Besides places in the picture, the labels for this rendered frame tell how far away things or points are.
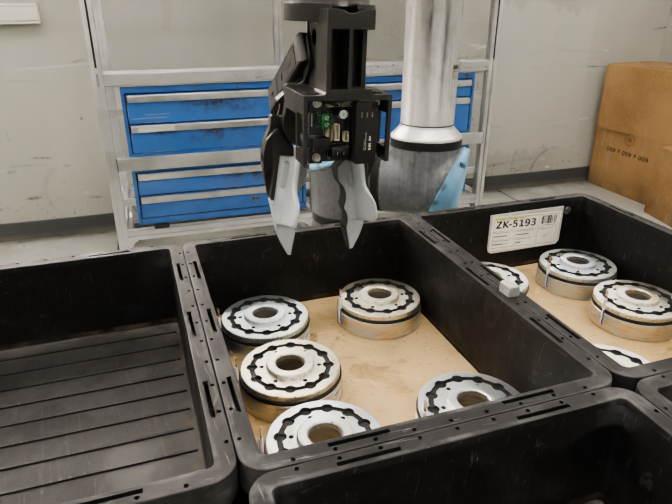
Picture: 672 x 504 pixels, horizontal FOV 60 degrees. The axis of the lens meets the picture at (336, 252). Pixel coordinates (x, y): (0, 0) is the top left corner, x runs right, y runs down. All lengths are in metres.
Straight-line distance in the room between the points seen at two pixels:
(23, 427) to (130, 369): 0.12
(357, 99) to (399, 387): 0.31
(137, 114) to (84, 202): 1.10
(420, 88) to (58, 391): 0.64
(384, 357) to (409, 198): 0.35
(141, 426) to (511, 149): 3.65
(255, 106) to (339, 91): 2.04
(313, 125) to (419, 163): 0.49
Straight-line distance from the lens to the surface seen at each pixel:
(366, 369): 0.65
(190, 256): 0.69
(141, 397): 0.65
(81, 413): 0.65
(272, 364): 0.60
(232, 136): 2.49
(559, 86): 4.18
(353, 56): 0.47
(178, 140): 2.47
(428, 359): 0.68
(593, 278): 0.84
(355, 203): 0.53
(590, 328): 0.79
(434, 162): 0.93
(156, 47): 3.27
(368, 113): 0.46
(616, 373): 0.53
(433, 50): 0.92
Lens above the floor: 1.21
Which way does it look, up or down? 24 degrees down
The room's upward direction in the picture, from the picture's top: straight up
